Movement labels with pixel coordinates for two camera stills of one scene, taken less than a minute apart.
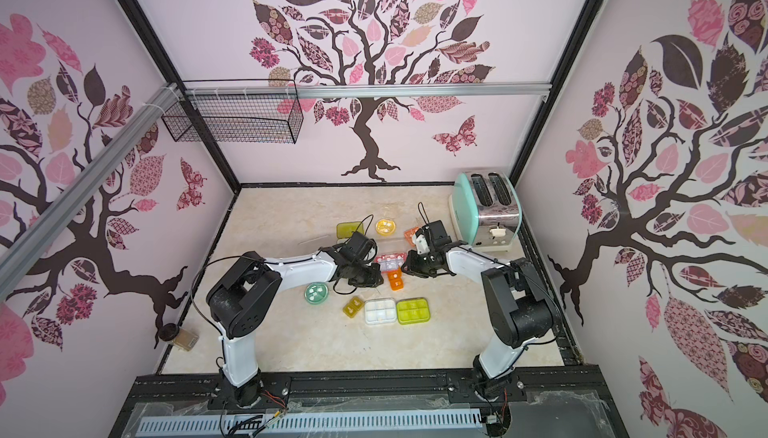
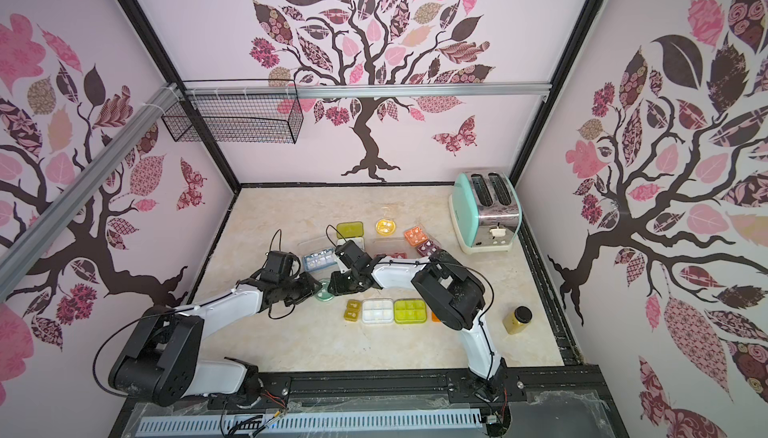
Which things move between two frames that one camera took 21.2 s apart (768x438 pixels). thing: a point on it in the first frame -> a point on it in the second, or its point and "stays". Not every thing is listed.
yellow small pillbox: x=353 y=306 stays
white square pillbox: x=380 y=311 stays
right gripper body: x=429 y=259 -> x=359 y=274
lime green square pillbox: x=413 y=311 stays
